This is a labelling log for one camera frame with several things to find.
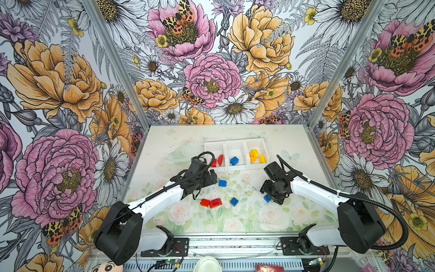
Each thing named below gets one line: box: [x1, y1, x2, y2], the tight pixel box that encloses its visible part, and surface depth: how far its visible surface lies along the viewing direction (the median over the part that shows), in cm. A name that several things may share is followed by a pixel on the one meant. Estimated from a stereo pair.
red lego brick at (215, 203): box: [209, 197, 223, 209], surface depth 88 cm
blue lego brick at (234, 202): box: [229, 197, 240, 207], surface depth 88 cm
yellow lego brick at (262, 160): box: [259, 154, 267, 164], surface depth 104 cm
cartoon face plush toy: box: [90, 260, 125, 272], surface depth 64 cm
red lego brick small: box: [199, 198, 211, 208], surface depth 88 cm
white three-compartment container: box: [203, 138, 270, 173], surface depth 104 cm
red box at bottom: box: [256, 264, 285, 272], surface depth 67 cm
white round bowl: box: [193, 255, 223, 272], surface depth 71 cm
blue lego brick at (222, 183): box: [218, 179, 228, 188], surface depth 96 cm
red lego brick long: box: [217, 154, 224, 167], surface depth 104 cm
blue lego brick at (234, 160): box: [229, 155, 240, 167], surface depth 104 cm
